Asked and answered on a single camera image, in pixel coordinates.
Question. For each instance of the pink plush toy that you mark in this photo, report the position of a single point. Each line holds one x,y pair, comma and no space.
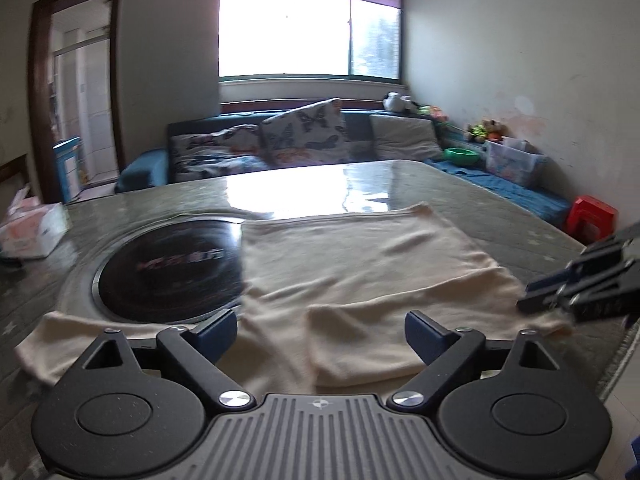
434,112

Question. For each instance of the clear plastic storage box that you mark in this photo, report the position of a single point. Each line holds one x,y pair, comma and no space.
512,165

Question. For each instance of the grey cushion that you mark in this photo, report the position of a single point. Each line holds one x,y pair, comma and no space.
405,137

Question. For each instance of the cream pants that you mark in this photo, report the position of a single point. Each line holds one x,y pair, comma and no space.
350,270

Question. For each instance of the round black induction cooktop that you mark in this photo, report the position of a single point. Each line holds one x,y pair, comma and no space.
165,265

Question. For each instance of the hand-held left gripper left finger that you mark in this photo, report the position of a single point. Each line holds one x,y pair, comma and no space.
215,332

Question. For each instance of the blue corner sofa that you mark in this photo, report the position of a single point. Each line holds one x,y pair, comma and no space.
145,170

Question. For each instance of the green plastic bowl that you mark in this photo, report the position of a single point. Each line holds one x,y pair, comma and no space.
461,156

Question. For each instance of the pink white tissue box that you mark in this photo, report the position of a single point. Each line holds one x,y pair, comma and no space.
30,232

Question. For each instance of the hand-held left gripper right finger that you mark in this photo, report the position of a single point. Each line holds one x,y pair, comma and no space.
422,335

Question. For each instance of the dark wooden door frame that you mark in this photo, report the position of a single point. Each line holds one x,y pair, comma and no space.
37,85

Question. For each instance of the window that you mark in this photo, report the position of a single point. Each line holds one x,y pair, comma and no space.
285,35

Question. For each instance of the panda plush toy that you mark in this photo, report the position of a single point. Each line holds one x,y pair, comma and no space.
397,102

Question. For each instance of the blue white small cabinet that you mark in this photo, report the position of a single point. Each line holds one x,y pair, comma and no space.
67,170

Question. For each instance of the group of small plush toys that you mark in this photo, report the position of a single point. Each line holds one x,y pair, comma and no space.
485,131

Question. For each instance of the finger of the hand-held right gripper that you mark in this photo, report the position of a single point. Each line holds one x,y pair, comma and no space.
550,281
600,295

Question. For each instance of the red plastic stool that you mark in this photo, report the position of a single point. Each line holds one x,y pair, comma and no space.
592,215

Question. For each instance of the blue towel blanket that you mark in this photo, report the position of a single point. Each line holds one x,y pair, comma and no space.
505,192

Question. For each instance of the large butterfly print cushion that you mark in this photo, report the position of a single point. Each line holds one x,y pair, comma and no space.
305,130

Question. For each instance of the blue butterfly print pillow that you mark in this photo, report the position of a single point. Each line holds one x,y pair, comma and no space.
225,166

